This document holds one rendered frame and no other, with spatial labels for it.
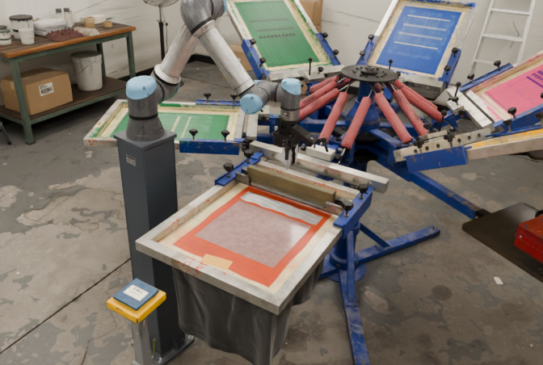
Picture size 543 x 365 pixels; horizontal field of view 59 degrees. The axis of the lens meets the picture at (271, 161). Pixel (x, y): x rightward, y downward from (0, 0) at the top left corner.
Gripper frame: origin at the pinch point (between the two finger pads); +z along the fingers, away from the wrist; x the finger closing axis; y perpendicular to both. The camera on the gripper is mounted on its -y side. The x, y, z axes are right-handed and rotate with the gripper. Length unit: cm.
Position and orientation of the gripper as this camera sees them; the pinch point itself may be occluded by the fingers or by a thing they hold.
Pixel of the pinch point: (291, 165)
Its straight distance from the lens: 196.8
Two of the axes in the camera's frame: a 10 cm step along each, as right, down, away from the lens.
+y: -8.6, -2.6, 4.4
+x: -5.1, 3.8, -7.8
